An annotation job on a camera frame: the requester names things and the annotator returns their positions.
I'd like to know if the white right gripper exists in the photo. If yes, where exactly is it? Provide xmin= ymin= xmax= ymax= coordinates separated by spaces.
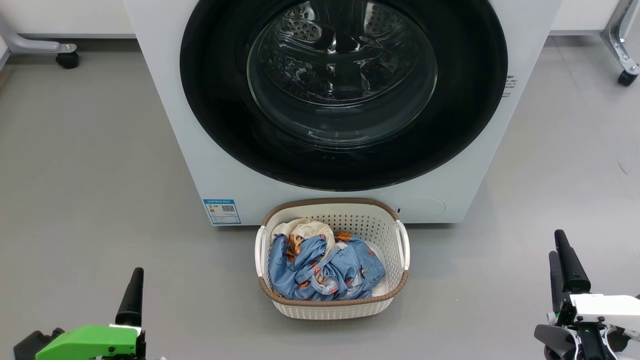
xmin=534 ymin=229 xmax=640 ymax=360

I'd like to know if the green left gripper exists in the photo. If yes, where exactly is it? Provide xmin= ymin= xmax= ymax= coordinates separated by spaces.
xmin=35 ymin=267 xmax=147 ymax=360

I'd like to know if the cream cartoon print garment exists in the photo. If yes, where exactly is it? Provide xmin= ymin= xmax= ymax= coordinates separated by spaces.
xmin=270 ymin=218 xmax=336 ymax=251

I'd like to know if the round black glass washer door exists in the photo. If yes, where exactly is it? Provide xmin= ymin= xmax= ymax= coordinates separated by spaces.
xmin=179 ymin=0 xmax=509 ymax=192

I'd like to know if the blue cartoon print garment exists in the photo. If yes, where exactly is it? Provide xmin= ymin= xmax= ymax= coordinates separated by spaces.
xmin=268 ymin=232 xmax=387 ymax=302

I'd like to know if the white front-load washing machine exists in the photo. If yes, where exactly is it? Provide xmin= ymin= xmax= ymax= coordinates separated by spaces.
xmin=122 ymin=0 xmax=563 ymax=227

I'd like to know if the stainless steel washing machine drum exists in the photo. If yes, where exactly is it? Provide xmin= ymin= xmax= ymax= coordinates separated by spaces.
xmin=247 ymin=0 xmax=438 ymax=146

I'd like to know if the blue energy label sticker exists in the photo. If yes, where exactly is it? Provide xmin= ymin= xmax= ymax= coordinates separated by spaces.
xmin=203 ymin=199 xmax=242 ymax=226

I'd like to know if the round white filter cover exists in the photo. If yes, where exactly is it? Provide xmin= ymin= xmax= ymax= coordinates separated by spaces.
xmin=404 ymin=197 xmax=447 ymax=219

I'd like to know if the white basket with brown rim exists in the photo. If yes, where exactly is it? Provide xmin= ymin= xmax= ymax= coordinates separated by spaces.
xmin=254 ymin=198 xmax=411 ymax=320

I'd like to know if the grey frame leg with caster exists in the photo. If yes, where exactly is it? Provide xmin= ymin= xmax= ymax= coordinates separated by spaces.
xmin=0 ymin=15 xmax=80 ymax=70
xmin=600 ymin=0 xmax=640 ymax=87

